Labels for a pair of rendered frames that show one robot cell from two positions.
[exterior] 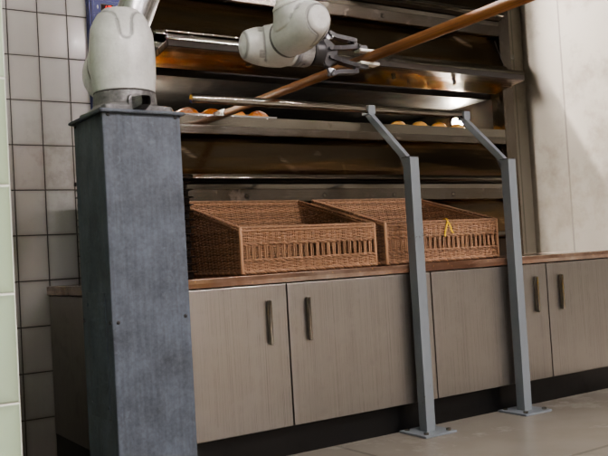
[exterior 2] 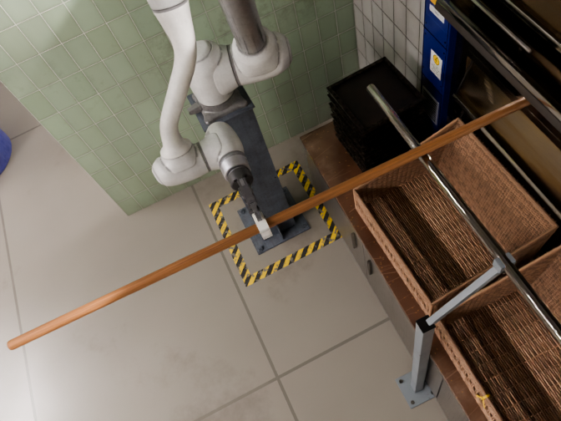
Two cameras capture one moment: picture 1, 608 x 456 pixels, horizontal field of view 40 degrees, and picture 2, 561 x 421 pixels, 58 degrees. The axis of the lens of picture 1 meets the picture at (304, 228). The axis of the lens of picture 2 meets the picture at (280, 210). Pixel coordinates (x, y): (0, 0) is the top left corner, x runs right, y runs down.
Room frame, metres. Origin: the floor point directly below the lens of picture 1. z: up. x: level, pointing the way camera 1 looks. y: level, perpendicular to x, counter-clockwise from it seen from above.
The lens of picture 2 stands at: (2.83, -0.85, 2.46)
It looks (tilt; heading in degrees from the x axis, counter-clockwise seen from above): 58 degrees down; 119
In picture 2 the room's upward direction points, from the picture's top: 22 degrees counter-clockwise
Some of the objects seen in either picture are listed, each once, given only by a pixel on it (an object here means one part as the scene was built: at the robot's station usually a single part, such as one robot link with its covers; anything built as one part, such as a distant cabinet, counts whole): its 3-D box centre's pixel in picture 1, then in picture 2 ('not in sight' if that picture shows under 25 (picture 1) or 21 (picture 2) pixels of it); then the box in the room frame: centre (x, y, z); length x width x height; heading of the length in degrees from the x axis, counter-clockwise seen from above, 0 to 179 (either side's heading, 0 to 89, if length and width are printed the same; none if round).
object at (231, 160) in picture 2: (300, 51); (235, 168); (2.28, -0.02, 1.20); 0.09 x 0.06 x 0.09; 33
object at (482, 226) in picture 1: (403, 227); (549, 361); (3.26, -0.39, 0.72); 0.56 x 0.49 x 0.28; 122
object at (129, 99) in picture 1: (128, 104); (213, 98); (2.04, 0.42, 1.03); 0.22 x 0.18 x 0.06; 34
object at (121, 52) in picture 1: (121, 52); (209, 69); (2.07, 0.43, 1.17); 0.18 x 0.16 x 0.22; 20
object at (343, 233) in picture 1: (273, 232); (444, 215); (2.94, 0.11, 0.72); 0.56 x 0.49 x 0.28; 124
